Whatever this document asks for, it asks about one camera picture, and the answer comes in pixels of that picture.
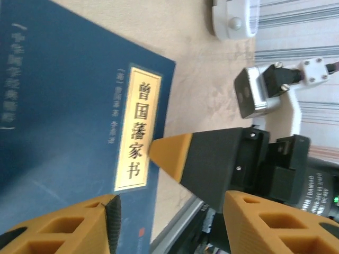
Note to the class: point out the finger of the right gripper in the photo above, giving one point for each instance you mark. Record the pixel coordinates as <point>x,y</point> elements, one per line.
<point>212,164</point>

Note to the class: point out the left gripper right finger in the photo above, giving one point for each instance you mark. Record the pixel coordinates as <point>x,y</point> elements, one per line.
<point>278,232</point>

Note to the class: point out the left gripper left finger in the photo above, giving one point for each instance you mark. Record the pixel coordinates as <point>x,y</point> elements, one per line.
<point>66,230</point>

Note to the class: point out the blue book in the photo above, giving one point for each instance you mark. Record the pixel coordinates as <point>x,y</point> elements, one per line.
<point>66,105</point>

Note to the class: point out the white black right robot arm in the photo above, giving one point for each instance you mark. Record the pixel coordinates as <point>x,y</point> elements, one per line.
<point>230,23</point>

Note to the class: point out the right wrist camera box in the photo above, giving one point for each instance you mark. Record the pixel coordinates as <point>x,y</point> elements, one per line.
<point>249,90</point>

